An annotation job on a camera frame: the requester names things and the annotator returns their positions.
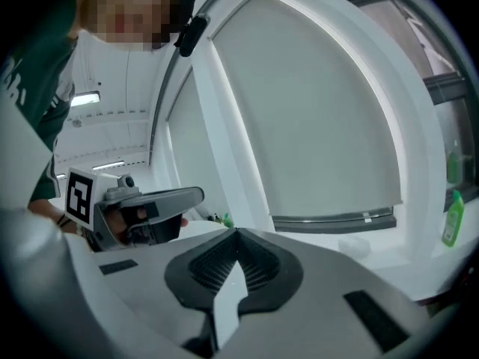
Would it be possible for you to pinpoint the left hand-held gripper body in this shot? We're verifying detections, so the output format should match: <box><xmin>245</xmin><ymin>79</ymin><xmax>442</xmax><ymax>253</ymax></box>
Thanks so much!
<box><xmin>64</xmin><ymin>166</ymin><xmax>158</xmax><ymax>253</ymax></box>

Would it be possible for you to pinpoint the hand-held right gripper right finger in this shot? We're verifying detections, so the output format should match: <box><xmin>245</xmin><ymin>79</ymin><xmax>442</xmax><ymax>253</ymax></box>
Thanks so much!
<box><xmin>215</xmin><ymin>227</ymin><xmax>435</xmax><ymax>359</ymax></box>

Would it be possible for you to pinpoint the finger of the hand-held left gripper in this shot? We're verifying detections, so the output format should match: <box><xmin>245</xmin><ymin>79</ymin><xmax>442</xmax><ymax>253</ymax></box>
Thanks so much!
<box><xmin>141</xmin><ymin>185</ymin><xmax>205</xmax><ymax>217</ymax></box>

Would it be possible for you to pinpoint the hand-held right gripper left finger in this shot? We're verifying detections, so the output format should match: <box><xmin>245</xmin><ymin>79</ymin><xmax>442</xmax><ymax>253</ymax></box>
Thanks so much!
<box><xmin>91</xmin><ymin>227</ymin><xmax>241</xmax><ymax>351</ymax></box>

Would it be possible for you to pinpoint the person's left forearm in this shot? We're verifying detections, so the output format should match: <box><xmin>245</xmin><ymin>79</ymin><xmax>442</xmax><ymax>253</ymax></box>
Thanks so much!
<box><xmin>28</xmin><ymin>196</ymin><xmax>78</xmax><ymax>236</ymax></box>

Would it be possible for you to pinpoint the person's left hand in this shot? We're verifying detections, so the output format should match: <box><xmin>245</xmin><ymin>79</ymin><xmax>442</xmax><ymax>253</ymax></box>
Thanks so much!
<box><xmin>105</xmin><ymin>206</ymin><xmax>189</xmax><ymax>247</ymax></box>

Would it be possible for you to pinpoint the long ceiling light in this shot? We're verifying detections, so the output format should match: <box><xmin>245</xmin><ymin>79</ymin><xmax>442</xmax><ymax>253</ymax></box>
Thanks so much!
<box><xmin>92</xmin><ymin>159</ymin><xmax>126</xmax><ymax>171</ymax></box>

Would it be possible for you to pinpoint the small white roller blind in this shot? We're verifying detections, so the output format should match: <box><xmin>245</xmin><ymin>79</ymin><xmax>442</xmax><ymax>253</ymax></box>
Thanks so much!
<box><xmin>165</xmin><ymin>69</ymin><xmax>230</xmax><ymax>216</ymax></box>

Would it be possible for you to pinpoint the rectangular ceiling light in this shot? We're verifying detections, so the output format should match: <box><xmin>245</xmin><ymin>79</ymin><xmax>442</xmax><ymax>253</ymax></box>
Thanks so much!
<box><xmin>70</xmin><ymin>91</ymin><xmax>102</xmax><ymax>108</ymax></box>

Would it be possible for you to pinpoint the green and white shirt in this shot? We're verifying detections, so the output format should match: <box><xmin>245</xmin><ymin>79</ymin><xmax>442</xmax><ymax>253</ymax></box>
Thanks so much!
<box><xmin>0</xmin><ymin>31</ymin><xmax>78</xmax><ymax>213</ymax></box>

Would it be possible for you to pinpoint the large white roller blind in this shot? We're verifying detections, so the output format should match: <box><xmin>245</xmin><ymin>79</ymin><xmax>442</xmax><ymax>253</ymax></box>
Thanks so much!
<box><xmin>210</xmin><ymin>0</ymin><xmax>404</xmax><ymax>217</ymax></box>

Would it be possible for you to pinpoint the green liquid soap bottle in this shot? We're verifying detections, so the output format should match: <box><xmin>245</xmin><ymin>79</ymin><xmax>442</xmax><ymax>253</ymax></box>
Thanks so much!
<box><xmin>441</xmin><ymin>189</ymin><xmax>466</xmax><ymax>248</ymax></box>

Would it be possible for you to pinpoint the person's head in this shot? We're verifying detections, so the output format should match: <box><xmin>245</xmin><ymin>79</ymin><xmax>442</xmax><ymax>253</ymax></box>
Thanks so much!
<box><xmin>76</xmin><ymin>0</ymin><xmax>198</xmax><ymax>51</ymax></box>

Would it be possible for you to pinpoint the grey curved rail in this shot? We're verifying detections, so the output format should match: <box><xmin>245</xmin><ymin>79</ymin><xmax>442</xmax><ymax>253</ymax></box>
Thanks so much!
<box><xmin>148</xmin><ymin>0</ymin><xmax>240</xmax><ymax>166</ymax></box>

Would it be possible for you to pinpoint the black head-worn camera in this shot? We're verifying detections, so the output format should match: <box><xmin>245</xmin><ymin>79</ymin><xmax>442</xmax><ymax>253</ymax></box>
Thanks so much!
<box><xmin>174</xmin><ymin>12</ymin><xmax>211</xmax><ymax>58</ymax></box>

